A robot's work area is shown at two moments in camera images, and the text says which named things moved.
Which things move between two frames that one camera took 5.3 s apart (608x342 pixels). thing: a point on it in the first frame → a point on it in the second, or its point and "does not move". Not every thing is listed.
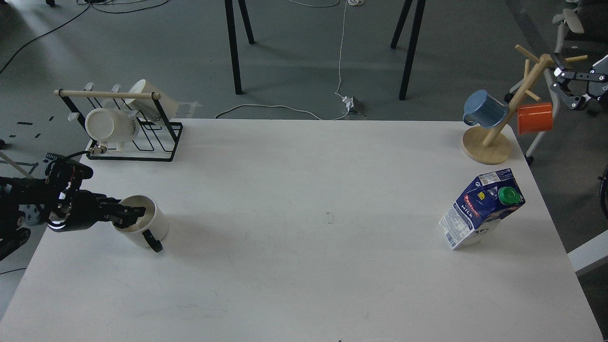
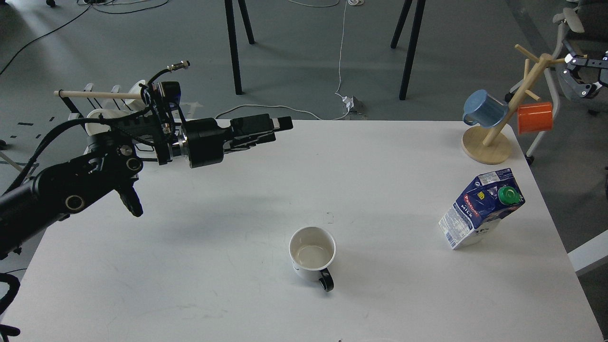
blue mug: (480, 108) does not move
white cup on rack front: (111, 126) does not move
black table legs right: (409, 60) does not move
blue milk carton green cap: (476, 214) does not move
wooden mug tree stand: (488, 146) does not move
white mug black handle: (151, 227) → (312, 249)
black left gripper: (76, 210) → (205, 137)
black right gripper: (597, 79) → (583, 90)
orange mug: (535, 118) does not move
